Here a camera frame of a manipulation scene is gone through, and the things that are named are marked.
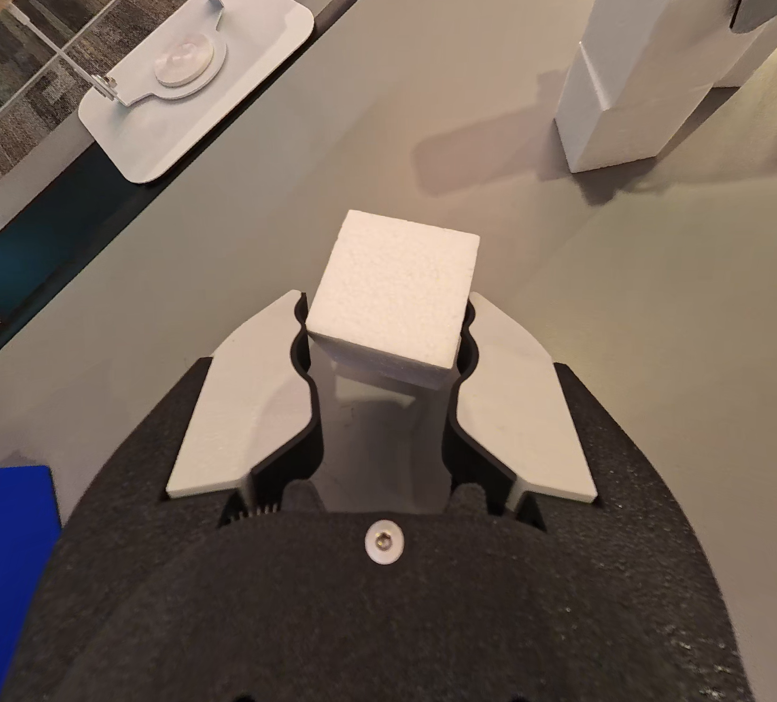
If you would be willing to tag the white and wooden document stand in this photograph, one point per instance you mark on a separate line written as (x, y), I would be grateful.
(243, 34)

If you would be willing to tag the blue plastic bin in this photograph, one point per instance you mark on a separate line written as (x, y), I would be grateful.
(24, 532)

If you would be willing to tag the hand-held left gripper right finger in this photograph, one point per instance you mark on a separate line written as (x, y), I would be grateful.
(522, 416)

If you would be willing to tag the white hard foam cube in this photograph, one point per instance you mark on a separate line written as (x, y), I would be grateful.
(631, 16)
(631, 131)
(394, 283)

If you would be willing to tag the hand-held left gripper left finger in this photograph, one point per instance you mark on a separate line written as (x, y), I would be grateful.
(243, 410)

